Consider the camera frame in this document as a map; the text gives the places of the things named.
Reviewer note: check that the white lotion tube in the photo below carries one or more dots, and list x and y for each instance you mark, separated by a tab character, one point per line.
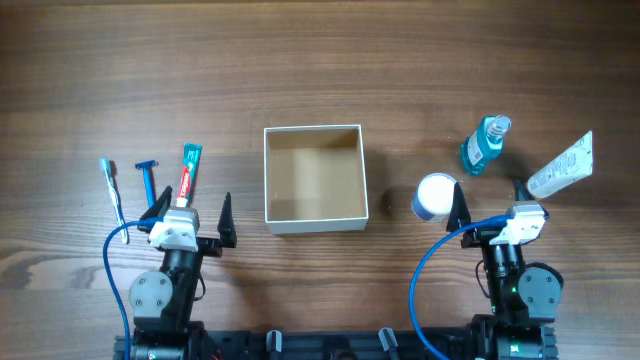
574	164

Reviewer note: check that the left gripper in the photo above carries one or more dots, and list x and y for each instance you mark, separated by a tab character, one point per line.
206	244

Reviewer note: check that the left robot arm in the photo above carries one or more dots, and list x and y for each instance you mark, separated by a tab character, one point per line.
163	300

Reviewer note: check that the white cardboard box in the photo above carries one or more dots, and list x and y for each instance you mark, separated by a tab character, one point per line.
315	179

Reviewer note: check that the Colgate toothpaste tube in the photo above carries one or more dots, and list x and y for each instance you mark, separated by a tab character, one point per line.
191	159

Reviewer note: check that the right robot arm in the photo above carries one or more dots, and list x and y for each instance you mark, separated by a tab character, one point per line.
524	296

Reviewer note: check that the cotton swab jar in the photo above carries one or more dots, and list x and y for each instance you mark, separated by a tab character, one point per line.
433	199

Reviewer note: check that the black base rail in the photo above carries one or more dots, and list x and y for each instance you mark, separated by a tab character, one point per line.
386	343

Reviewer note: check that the white blue toothbrush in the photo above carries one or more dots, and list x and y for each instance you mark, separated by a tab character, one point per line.
106	168

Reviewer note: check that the blue mouthwash bottle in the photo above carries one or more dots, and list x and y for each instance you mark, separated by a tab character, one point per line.
485	144

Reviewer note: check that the blue disposable razor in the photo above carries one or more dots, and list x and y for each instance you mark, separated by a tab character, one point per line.
146	168

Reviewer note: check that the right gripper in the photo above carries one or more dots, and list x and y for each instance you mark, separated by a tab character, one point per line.
480	236

